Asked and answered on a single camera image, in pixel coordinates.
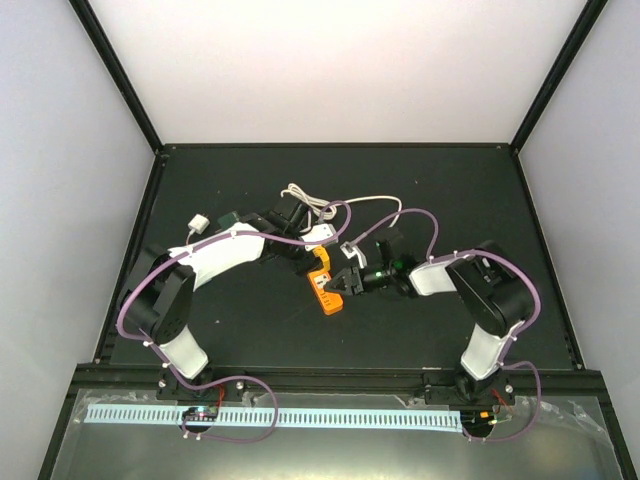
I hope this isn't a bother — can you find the yellow cube socket adapter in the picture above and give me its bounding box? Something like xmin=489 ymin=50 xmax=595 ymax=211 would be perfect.
xmin=313 ymin=245 xmax=331 ymax=271

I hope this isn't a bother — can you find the orange power strip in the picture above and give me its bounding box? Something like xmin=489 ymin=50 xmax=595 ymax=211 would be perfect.
xmin=307 ymin=269 xmax=344 ymax=316

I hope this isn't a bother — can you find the green cube socket adapter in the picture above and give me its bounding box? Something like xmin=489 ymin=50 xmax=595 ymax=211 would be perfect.
xmin=218 ymin=211 xmax=240 ymax=230

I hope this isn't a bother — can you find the white usb charger plug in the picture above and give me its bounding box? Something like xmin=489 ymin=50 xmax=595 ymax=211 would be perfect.
xmin=188 ymin=214 xmax=210 ymax=235

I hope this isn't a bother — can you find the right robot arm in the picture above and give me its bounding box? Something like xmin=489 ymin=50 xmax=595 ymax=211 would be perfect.
xmin=324 ymin=227 xmax=541 ymax=403

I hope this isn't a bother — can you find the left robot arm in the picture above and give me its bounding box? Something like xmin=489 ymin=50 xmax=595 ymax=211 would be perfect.
xmin=116 ymin=196 xmax=318 ymax=399

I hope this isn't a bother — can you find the black aluminium frame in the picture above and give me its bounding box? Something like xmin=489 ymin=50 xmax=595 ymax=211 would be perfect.
xmin=37 ymin=0 xmax=640 ymax=480

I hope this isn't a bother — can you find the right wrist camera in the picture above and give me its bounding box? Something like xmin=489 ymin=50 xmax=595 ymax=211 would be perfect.
xmin=340 ymin=241 xmax=367 ymax=268

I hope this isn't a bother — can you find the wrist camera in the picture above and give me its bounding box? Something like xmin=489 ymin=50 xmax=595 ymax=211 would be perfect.
xmin=300 ymin=223 xmax=337 ymax=251
xmin=340 ymin=241 xmax=367 ymax=268

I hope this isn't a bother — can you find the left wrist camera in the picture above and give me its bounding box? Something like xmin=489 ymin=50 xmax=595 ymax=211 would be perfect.
xmin=300 ymin=223 xmax=337 ymax=251

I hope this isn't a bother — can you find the white power cord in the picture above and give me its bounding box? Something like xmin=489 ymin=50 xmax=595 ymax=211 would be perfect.
xmin=279 ymin=182 xmax=404 ymax=221

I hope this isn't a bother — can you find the light blue cable duct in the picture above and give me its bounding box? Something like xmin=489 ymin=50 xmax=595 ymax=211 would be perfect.
xmin=83 ymin=404 xmax=463 ymax=433

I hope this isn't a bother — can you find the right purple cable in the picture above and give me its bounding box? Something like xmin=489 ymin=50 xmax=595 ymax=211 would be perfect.
xmin=349 ymin=208 xmax=544 ymax=445

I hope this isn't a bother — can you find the purple cable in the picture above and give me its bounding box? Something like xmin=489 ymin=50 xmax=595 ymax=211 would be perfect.
xmin=115 ymin=200 xmax=352 ymax=444
xmin=349 ymin=208 xmax=544 ymax=445

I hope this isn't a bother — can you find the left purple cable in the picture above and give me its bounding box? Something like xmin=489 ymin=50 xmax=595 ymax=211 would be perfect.
xmin=115 ymin=200 xmax=352 ymax=444

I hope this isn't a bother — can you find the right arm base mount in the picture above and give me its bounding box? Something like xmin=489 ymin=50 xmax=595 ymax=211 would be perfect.
xmin=417 ymin=369 xmax=515 ymax=407

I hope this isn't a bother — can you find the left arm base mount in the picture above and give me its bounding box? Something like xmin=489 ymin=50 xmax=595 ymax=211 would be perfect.
xmin=157 ymin=367 xmax=224 ymax=403

